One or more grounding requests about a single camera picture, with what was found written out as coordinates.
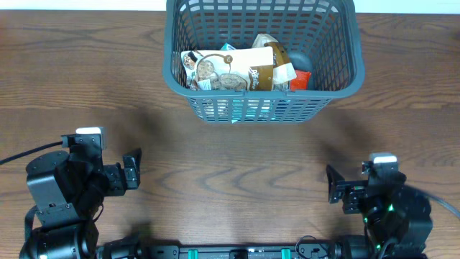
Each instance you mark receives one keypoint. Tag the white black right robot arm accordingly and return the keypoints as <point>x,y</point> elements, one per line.
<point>397,219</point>

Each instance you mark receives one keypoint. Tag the beige brown-label snack pouch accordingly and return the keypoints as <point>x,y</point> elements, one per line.
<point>229,70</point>

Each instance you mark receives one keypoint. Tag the teal snack packet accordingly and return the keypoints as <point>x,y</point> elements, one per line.
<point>251,110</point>

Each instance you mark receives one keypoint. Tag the grey plastic lattice basket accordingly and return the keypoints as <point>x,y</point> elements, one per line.
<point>320,36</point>

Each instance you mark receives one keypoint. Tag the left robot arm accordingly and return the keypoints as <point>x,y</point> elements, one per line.
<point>54,227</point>

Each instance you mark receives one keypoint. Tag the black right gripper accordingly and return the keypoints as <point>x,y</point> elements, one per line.
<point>353,188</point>

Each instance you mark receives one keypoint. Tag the Kleenex tissue multipack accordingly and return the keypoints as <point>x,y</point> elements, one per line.
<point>227,46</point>

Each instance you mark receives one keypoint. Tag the red orange cracker package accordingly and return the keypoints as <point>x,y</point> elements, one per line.
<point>301,81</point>

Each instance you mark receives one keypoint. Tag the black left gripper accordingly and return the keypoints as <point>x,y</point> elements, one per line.
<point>117,181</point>

